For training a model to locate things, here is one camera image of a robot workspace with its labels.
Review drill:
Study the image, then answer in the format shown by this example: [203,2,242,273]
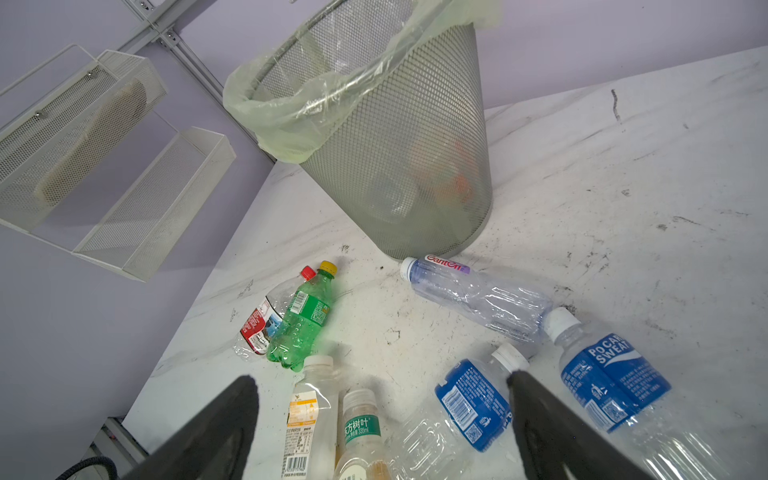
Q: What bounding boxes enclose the white mesh shelf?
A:
[1,44,167,232]
[73,127,236,282]

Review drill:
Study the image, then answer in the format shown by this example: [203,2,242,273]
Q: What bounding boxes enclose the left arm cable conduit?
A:
[56,455,118,480]

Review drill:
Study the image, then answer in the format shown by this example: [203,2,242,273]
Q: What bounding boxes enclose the blue label water bottle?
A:
[387,343,529,479]

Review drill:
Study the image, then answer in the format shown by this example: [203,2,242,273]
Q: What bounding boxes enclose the white cap tea bottle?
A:
[281,355,340,479]

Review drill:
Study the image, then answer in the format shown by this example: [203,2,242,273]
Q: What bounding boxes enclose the Pocari Sweat bottle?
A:
[543,307,735,479]

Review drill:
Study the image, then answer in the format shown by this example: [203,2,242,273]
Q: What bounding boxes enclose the mesh waste bin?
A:
[248,0,494,260]

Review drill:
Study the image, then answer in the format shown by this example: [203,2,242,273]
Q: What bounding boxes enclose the beige glove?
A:
[34,79,147,206]

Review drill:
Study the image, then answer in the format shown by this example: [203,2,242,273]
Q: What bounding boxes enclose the upper white mesh shelf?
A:
[1,44,167,232]

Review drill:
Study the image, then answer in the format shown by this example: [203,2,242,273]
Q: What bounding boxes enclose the green soda bottle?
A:
[266,261,338,372]

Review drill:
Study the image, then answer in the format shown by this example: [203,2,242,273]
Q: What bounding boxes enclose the green bin liner bag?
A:
[223,1,502,164]

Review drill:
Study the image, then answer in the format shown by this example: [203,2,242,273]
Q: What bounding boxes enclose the lower white mesh shelf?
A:
[73,127,236,282]

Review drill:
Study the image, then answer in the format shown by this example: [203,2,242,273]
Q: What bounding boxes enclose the green cap crane label bottle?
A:
[334,388,392,480]

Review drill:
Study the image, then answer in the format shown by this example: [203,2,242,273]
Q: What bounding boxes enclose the clear purple label bottle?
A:
[399,254,553,343]

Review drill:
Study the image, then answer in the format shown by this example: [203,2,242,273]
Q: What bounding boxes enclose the orange label bottle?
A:
[411,139,479,205]

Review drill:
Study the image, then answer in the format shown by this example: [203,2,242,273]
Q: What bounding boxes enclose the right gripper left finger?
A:
[126,376,259,479]

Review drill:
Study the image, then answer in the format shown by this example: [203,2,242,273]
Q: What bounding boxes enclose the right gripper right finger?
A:
[507,371,650,479]

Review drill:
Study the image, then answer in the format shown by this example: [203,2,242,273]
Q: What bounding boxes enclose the red white label bottle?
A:
[233,266,316,360]

